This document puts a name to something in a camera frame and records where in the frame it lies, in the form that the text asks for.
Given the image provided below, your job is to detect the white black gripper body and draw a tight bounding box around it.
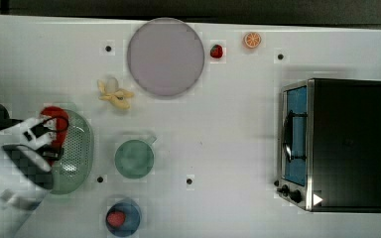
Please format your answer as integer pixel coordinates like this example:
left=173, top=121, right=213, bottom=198
left=11, top=116, right=56, bottom=157

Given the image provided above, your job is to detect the red plush ketchup bottle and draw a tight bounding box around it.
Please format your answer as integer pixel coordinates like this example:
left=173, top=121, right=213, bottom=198
left=41, top=106, right=69, bottom=166

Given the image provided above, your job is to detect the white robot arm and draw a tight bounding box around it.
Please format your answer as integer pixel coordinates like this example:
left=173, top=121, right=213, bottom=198
left=0, top=116, right=69, bottom=238

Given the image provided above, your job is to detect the green perforated strainer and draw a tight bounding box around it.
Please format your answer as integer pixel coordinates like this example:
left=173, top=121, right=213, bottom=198
left=52, top=110, right=94, bottom=194

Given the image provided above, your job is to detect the peeled plush banana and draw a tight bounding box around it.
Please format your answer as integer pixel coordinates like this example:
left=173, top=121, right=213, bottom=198
left=97, top=77, right=134, bottom=110

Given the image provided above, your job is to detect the red toy fruit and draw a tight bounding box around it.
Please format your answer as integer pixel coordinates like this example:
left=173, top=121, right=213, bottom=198
left=106, top=211, right=126, bottom=228

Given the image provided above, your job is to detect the blue bowl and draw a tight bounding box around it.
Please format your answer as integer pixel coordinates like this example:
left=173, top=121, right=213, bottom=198
left=104, top=198, right=141, bottom=238

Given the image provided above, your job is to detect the round grey plate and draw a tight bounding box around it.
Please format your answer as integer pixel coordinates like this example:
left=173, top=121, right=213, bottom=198
left=127, top=18, right=204, bottom=97

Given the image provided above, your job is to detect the red toy strawberry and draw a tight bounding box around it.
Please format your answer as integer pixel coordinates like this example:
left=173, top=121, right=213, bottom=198
left=210, top=45, right=223, bottom=59

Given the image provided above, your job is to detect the orange slice toy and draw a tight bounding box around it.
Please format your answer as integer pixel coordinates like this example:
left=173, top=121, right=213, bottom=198
left=243, top=32, right=262, bottom=49

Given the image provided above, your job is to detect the silver black toaster oven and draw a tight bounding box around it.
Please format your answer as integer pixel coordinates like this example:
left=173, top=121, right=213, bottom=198
left=274, top=78, right=381, bottom=213

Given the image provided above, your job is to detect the green cup with handle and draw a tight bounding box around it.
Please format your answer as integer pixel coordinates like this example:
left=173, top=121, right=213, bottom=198
left=114, top=136, right=157, bottom=179

